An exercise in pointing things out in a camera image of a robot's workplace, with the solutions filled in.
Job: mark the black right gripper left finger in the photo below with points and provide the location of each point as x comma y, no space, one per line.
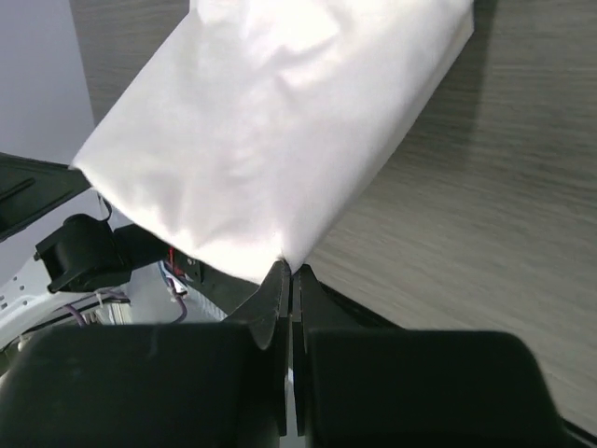
173,385

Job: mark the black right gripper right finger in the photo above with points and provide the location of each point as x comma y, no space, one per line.
362,381

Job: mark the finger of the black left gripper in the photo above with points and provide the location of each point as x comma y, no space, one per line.
32,188

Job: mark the white t-shirt red print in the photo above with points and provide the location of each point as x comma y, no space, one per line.
255,123

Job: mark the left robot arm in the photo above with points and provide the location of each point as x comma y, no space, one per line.
81,259

